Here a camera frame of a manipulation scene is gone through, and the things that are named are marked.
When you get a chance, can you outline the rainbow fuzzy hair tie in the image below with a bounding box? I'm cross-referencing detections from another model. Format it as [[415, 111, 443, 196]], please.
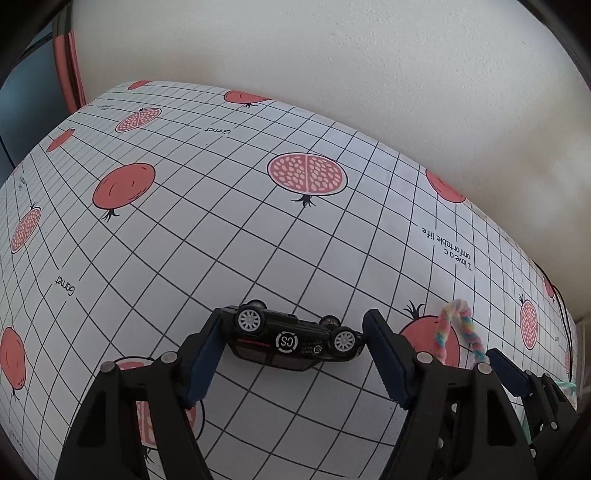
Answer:
[[431, 298, 488, 370]]

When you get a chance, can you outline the pomegranate grid tablecloth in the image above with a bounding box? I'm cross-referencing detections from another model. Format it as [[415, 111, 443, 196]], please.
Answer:
[[1, 80, 579, 479]]

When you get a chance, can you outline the black cable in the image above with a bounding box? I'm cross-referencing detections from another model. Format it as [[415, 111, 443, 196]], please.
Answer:
[[530, 260, 581, 379]]

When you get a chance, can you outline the black toy car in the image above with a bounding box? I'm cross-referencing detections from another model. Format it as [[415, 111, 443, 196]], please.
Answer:
[[221, 299, 366, 372]]

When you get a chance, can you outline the red window frame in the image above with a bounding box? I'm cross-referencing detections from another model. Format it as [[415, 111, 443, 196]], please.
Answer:
[[53, 31, 86, 114]]

